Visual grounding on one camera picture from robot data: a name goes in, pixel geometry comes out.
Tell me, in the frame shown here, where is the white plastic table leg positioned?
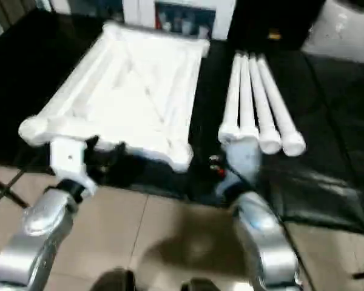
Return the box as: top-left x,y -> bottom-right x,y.
236,53 -> 259,146
248,53 -> 283,154
256,53 -> 307,157
217,52 -> 246,145

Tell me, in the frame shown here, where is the white plastic table top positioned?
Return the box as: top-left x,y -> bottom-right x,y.
18,22 -> 211,174

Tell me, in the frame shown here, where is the black work mat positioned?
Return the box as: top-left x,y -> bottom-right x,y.
0,8 -> 364,240

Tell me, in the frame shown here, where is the dark left robot foot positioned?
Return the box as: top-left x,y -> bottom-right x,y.
90,268 -> 137,291

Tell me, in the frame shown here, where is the dark robot foot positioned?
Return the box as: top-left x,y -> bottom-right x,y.
180,277 -> 219,291
90,268 -> 137,291

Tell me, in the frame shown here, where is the dark right robot foot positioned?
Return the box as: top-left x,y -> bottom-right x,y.
180,277 -> 219,291

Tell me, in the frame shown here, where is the white glass-door cabinet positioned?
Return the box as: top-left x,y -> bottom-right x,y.
123,0 -> 236,40

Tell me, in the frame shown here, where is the beige curtain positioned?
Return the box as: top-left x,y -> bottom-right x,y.
0,0 -> 37,40

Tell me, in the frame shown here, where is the black box with gold label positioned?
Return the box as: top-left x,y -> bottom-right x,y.
227,0 -> 325,51

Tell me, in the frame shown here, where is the grey cushion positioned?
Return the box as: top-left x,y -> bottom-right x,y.
302,0 -> 364,66

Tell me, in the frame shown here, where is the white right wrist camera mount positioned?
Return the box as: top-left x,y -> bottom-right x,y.
224,141 -> 261,182

